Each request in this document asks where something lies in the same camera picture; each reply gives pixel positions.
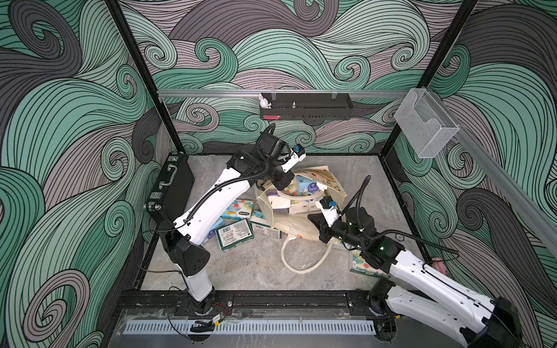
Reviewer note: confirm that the light blue puppy tissue pack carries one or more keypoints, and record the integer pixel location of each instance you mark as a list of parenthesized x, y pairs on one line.
[(219, 223)]

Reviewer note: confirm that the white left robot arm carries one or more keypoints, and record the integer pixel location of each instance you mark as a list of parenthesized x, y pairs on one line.
[(271, 159)]

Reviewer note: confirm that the elephant print tissue pack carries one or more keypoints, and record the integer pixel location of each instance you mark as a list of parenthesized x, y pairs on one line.
[(359, 266), (238, 210)]

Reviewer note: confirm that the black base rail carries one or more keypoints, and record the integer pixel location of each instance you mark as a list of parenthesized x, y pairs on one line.
[(355, 302)]

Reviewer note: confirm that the green barcode tissue pack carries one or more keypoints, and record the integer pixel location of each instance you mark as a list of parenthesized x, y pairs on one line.
[(234, 234)]

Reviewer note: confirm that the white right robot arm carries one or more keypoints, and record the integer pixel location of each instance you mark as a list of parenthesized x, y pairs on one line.
[(414, 288)]

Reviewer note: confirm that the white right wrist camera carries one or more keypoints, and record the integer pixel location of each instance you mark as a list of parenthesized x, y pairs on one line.
[(329, 210)]

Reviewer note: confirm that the white slotted cable duct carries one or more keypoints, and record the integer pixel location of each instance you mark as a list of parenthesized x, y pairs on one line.
[(331, 327)]

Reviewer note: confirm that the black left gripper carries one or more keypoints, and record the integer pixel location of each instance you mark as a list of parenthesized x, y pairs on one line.
[(286, 178)]

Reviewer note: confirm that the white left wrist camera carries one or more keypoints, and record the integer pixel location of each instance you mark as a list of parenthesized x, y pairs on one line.
[(297, 154)]

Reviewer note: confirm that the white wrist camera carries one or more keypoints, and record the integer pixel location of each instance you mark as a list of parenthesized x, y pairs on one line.
[(297, 154), (329, 210)]

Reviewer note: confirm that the floral canvas tote bag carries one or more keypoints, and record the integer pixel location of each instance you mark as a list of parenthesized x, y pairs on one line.
[(297, 226)]

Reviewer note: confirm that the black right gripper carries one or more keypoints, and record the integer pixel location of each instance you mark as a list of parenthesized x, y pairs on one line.
[(323, 228)]

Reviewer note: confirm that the black wall shelf tray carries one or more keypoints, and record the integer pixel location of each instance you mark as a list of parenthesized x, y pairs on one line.
[(311, 107)]

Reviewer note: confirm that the purple puppy tissue pack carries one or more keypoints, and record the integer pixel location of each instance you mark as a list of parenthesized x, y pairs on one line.
[(315, 189)]

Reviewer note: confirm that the black carrying case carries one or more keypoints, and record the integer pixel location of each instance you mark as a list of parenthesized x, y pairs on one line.
[(171, 190)]

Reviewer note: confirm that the pink plush toy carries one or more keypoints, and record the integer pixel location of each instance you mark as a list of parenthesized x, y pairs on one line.
[(439, 265)]

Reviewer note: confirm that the clear acrylic wall holder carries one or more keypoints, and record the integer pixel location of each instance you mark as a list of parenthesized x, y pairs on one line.
[(426, 122)]

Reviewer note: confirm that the white rabbit figurine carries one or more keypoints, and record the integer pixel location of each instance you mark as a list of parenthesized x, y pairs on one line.
[(264, 102)]

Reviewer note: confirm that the light blue wipes pack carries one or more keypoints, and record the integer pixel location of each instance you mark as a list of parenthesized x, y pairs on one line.
[(298, 187)]

